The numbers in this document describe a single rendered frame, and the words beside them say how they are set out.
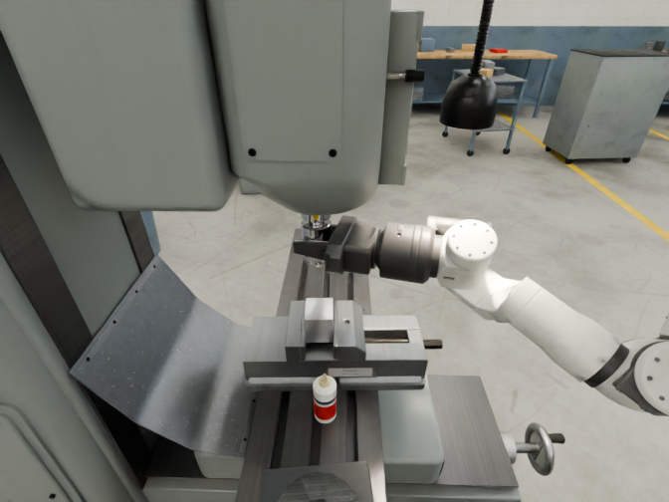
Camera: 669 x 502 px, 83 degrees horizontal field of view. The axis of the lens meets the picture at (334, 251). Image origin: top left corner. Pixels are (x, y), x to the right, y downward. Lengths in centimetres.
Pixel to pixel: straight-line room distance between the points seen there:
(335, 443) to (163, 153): 52
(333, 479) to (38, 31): 53
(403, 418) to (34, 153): 79
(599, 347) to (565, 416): 158
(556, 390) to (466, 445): 126
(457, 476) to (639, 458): 130
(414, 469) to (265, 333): 39
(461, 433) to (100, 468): 74
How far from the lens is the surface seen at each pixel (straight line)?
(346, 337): 71
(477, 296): 61
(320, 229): 58
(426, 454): 85
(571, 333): 55
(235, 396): 87
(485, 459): 99
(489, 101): 56
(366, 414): 75
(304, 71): 43
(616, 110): 510
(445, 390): 106
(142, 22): 44
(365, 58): 43
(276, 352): 75
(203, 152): 45
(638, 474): 211
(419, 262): 55
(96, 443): 85
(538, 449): 116
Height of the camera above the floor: 156
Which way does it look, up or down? 34 degrees down
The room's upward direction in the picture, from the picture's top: straight up
